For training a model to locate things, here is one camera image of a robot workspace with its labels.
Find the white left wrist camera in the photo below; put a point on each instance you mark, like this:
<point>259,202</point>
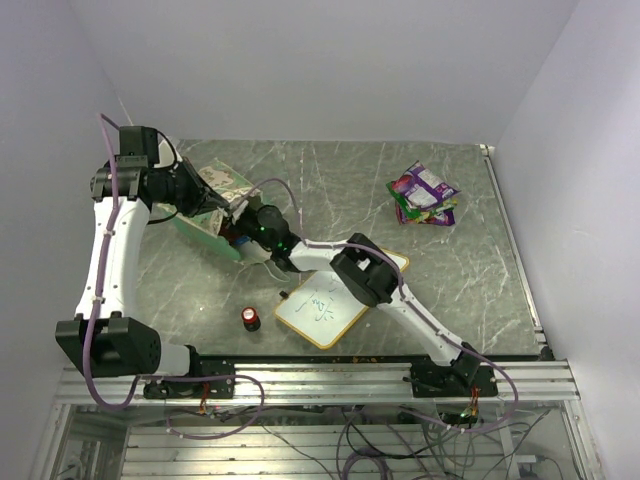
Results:
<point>168,154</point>

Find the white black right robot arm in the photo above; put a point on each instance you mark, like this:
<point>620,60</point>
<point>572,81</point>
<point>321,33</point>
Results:
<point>372,278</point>

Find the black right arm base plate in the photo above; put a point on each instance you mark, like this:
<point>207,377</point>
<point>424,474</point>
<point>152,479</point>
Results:
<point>428,380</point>

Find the aluminium frame rail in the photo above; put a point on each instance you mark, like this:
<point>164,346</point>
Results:
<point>307,384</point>

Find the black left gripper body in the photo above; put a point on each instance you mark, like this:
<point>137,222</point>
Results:
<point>189,191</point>

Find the small yellow-framed whiteboard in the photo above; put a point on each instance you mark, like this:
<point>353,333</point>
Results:
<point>321,309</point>

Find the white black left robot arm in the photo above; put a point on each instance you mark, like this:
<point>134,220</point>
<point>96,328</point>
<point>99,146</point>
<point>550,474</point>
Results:
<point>105,337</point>

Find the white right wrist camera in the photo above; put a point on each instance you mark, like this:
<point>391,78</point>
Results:
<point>237,207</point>

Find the purple Fox's berries candy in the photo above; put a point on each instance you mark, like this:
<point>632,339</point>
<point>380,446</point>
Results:
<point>430,219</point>

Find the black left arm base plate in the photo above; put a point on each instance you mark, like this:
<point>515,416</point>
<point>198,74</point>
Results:
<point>217,381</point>

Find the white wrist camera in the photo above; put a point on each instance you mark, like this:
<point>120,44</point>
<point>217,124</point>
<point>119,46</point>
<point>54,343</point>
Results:
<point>237,207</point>
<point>168,154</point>

